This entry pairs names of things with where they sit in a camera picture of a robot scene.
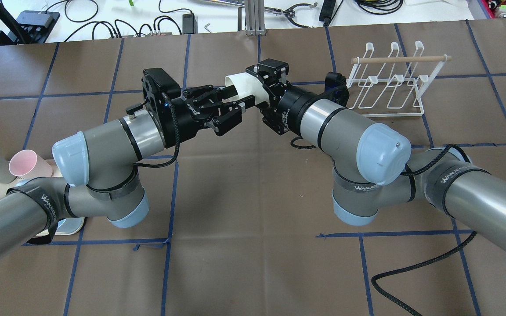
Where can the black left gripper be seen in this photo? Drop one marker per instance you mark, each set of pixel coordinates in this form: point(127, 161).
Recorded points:
point(186, 119)

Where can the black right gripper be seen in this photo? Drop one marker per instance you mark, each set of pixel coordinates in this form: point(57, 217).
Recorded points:
point(291, 108)

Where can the white plastic cup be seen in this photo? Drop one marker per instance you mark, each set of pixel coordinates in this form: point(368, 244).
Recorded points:
point(245, 85)

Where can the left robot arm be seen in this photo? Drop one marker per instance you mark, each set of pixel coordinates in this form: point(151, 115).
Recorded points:
point(100, 167)

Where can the pink plastic cup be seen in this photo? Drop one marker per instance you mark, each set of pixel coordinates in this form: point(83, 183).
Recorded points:
point(28, 164)

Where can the black power adapter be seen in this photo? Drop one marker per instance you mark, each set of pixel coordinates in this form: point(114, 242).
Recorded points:
point(327, 11)

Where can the aluminium frame post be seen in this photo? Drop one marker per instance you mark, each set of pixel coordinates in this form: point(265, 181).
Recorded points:
point(254, 15)

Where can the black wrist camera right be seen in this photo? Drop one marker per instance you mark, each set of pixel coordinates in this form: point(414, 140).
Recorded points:
point(336, 89)

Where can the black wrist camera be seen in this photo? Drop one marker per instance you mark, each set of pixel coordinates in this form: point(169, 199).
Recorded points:
point(336, 89)
point(155, 83)

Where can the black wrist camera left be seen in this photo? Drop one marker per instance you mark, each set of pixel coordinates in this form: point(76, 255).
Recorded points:
point(155, 83)

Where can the white wire cup rack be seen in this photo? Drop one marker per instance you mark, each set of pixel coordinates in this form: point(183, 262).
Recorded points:
point(394, 85)

